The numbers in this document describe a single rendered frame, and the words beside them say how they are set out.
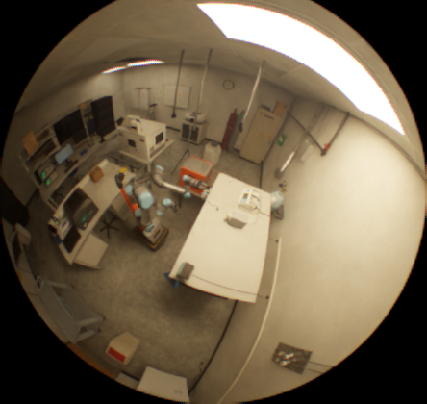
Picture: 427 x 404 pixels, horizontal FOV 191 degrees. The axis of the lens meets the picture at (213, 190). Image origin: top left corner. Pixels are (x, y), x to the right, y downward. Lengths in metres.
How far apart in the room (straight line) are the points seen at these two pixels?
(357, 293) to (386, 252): 0.30
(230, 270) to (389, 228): 1.20
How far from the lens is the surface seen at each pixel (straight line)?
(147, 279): 2.52
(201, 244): 1.03
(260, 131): 4.19
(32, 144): 3.60
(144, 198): 0.97
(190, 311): 2.52
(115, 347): 2.41
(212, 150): 3.46
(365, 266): 1.09
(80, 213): 1.96
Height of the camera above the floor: 2.43
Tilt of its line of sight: 49 degrees down
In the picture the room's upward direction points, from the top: 19 degrees clockwise
